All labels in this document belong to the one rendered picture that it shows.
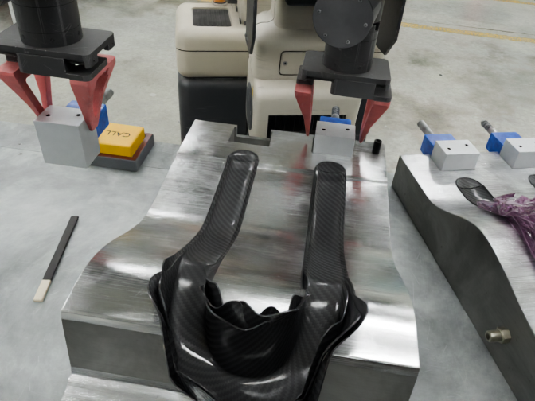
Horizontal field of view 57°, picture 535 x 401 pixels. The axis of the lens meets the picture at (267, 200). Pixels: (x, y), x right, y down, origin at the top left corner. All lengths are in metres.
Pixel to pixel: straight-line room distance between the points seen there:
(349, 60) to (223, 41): 0.70
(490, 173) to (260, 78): 0.49
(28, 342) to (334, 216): 0.34
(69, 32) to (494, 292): 0.49
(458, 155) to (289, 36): 0.44
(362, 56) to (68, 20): 0.31
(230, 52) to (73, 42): 0.77
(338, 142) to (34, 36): 0.35
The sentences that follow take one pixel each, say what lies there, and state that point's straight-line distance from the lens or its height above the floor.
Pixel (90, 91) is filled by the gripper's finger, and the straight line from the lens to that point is 0.52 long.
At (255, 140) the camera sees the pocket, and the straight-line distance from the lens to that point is 0.68.
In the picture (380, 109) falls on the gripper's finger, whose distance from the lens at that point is 0.60.
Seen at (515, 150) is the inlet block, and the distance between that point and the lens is 0.77.
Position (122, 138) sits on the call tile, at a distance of 0.76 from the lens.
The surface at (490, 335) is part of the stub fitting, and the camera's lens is 0.53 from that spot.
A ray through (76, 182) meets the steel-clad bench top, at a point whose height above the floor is 0.80.
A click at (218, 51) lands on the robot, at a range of 1.26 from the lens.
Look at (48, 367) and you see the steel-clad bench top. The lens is 0.53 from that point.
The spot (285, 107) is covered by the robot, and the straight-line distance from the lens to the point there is 1.00.
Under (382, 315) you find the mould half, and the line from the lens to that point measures 0.39.
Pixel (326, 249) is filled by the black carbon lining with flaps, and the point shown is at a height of 0.88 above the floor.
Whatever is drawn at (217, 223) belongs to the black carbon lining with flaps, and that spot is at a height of 0.88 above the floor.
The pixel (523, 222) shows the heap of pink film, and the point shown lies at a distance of 0.58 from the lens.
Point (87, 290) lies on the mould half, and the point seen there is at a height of 0.93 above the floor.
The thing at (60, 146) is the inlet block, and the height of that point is 0.93.
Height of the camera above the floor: 1.22
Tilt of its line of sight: 38 degrees down
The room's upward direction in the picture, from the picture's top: 5 degrees clockwise
